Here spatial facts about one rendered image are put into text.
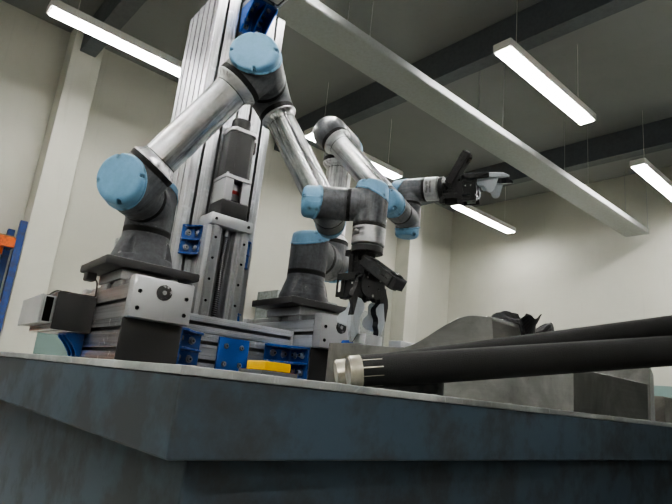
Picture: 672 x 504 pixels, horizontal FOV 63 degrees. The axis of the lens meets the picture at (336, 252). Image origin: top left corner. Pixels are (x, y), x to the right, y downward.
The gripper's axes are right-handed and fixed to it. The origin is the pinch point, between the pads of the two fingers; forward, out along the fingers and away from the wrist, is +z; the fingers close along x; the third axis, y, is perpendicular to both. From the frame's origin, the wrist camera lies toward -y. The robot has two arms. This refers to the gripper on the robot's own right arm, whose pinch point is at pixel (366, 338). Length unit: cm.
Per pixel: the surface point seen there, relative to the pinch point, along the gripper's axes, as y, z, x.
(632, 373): -39, 2, -35
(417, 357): -51, 8, 43
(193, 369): -61, 11, 70
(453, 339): -28.3, 1.3, 8.3
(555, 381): -45.4, 6.9, 8.3
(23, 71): 527, -274, 6
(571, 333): -55, 3, 24
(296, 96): 432, -339, -269
